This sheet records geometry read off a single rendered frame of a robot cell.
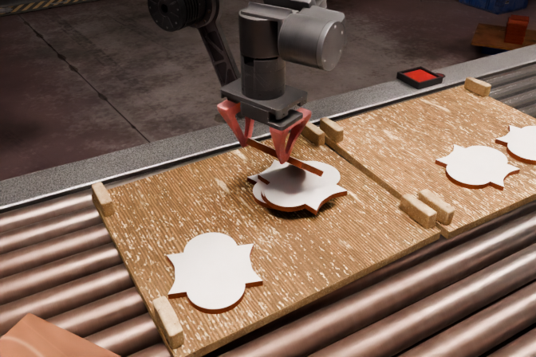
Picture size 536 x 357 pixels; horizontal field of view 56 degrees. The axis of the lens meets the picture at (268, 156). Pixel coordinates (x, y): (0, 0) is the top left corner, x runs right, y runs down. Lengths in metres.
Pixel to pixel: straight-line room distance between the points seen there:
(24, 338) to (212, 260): 0.26
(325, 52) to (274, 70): 0.08
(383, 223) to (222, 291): 0.26
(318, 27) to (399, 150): 0.42
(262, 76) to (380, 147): 0.37
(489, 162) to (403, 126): 0.18
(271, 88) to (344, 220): 0.24
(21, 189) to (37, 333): 0.46
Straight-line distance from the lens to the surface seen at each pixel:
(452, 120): 1.07
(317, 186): 0.77
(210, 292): 0.64
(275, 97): 0.65
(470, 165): 0.92
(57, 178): 0.94
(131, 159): 0.96
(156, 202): 0.80
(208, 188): 0.82
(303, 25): 0.58
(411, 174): 0.88
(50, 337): 0.51
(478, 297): 0.73
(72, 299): 0.72
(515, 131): 1.06
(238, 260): 0.68
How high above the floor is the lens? 1.42
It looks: 33 degrees down
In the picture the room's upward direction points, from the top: straight up
